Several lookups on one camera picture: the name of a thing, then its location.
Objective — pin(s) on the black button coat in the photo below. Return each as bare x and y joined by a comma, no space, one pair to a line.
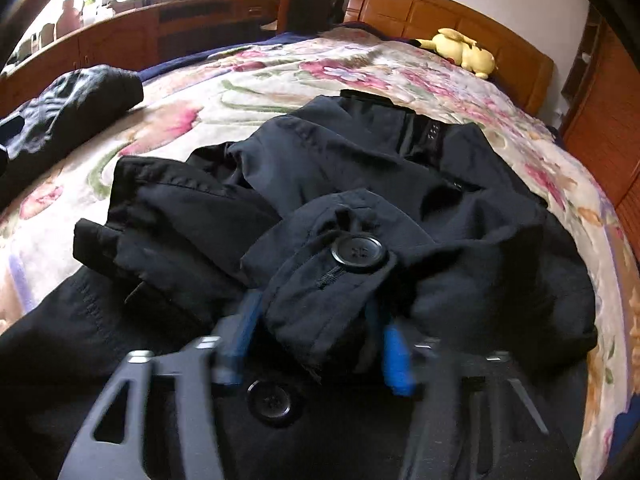
450,210

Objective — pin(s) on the wooden bed headboard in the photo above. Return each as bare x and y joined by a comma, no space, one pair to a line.
400,7

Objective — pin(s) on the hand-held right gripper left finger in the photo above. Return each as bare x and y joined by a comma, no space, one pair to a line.
235,345

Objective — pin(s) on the wooden desk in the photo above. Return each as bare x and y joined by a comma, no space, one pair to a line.
120,40

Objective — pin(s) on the yellow plush toy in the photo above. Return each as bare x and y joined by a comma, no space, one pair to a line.
465,52

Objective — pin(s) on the wooden slatted wardrobe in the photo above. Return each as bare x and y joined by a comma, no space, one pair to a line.
605,125

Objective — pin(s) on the floral blanket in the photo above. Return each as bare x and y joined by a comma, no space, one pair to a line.
280,85

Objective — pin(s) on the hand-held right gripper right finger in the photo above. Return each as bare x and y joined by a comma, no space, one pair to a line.
397,360

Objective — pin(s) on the black clothes pile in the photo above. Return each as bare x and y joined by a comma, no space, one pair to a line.
75,105

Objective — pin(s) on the wooden chair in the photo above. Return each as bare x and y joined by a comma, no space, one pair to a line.
315,7

